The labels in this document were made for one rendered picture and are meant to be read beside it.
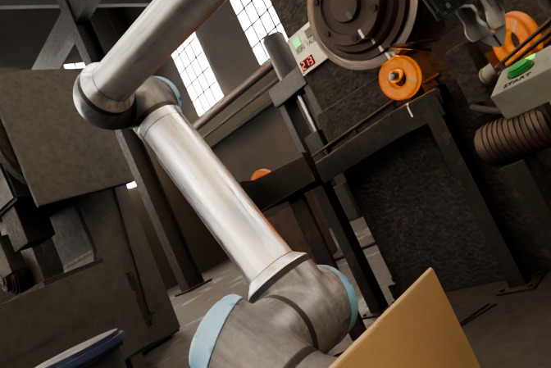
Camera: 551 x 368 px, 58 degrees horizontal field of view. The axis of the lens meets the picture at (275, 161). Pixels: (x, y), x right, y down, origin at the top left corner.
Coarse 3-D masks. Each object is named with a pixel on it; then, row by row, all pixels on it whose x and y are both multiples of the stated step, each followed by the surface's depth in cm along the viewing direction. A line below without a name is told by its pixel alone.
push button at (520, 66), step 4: (524, 60) 80; (528, 60) 80; (516, 64) 81; (520, 64) 80; (524, 64) 79; (528, 64) 79; (508, 68) 82; (512, 68) 81; (516, 68) 80; (520, 68) 79; (524, 68) 79; (508, 72) 81; (512, 72) 80; (516, 72) 79; (520, 72) 79; (508, 76) 82; (512, 76) 80
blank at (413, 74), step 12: (396, 60) 174; (408, 60) 171; (384, 72) 179; (408, 72) 172; (420, 72) 172; (384, 84) 180; (396, 84) 180; (408, 84) 174; (420, 84) 173; (396, 96) 178; (408, 96) 175
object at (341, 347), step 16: (304, 160) 200; (272, 176) 203; (288, 176) 201; (304, 176) 200; (320, 176) 197; (256, 192) 199; (272, 192) 203; (288, 192) 201; (304, 192) 200; (304, 208) 187; (304, 224) 187; (320, 240) 185; (320, 256) 185; (352, 336) 183; (336, 352) 178
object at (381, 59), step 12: (408, 0) 164; (420, 0) 165; (408, 12) 165; (420, 12) 167; (312, 24) 193; (408, 24) 166; (408, 36) 167; (324, 48) 192; (396, 48) 171; (336, 60) 190; (372, 60) 179; (384, 60) 176
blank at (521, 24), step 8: (512, 16) 128; (520, 16) 127; (528, 16) 127; (512, 24) 129; (520, 24) 126; (528, 24) 125; (512, 32) 130; (520, 32) 128; (528, 32) 125; (520, 40) 129; (496, 48) 139; (504, 48) 136; (512, 48) 136; (536, 48) 126; (504, 56) 137; (528, 56) 128
